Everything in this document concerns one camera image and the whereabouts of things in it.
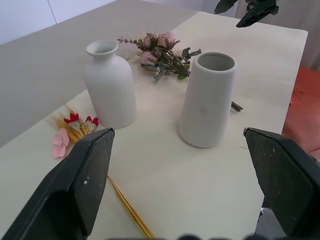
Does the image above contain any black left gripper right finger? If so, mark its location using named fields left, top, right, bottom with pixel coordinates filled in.
left=243, top=126, right=320, bottom=240

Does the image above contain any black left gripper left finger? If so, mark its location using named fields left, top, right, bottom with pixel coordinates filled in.
left=0, top=127, right=116, bottom=240

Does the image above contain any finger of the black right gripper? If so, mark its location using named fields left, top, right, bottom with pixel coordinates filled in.
left=214, top=0, right=238, bottom=15
left=235, top=0, right=280, bottom=28

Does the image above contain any white tapered cylinder vase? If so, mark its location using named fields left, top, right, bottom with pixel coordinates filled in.
left=178, top=51, right=237, bottom=149

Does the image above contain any white bottle-shaped ceramic vase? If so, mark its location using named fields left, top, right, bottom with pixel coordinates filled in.
left=83, top=39, right=138, bottom=130

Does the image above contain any golden wheat flower bunch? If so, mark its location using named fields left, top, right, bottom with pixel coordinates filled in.
left=44, top=103, right=156, bottom=240

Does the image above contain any pink rose bouquet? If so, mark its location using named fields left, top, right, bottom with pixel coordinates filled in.
left=117, top=31, right=244, bottom=112

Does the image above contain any orange red fabric seat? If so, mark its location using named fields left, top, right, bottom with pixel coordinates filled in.
left=281, top=64, right=320, bottom=156

